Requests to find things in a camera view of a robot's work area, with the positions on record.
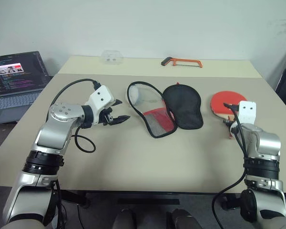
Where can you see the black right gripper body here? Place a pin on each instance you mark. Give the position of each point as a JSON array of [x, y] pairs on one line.
[[228, 121]]

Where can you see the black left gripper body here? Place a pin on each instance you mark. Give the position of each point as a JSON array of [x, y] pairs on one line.
[[103, 117]]

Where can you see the red table tennis paddle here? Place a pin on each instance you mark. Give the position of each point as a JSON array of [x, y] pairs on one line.
[[225, 98]]

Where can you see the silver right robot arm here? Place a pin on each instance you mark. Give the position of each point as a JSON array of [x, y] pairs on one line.
[[264, 145]]

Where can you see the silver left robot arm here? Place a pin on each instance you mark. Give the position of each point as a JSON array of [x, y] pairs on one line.
[[54, 133]]

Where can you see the black mesh paddle case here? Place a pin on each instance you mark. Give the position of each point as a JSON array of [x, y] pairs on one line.
[[186, 107]]

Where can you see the clear plastic container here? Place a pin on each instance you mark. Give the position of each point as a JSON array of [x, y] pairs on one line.
[[112, 57]]

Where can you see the orange hacksaw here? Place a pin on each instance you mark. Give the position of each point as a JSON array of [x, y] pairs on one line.
[[188, 60]]

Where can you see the black table leg caster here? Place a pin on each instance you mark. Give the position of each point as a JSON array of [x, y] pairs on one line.
[[230, 202]]

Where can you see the black table crossbar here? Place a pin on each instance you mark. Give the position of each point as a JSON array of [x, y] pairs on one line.
[[149, 201]]

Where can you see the grey open laptop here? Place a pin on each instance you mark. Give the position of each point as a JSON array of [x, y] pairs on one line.
[[16, 78]]

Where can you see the dark rounded shape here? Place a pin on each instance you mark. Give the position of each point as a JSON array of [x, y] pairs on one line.
[[182, 219]]

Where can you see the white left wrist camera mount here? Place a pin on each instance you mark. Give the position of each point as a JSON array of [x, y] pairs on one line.
[[102, 96]]

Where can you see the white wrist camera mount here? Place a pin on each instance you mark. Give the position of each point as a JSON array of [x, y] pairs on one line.
[[247, 112], [102, 96]]

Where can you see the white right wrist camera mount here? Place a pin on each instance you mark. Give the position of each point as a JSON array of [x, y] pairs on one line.
[[247, 112]]

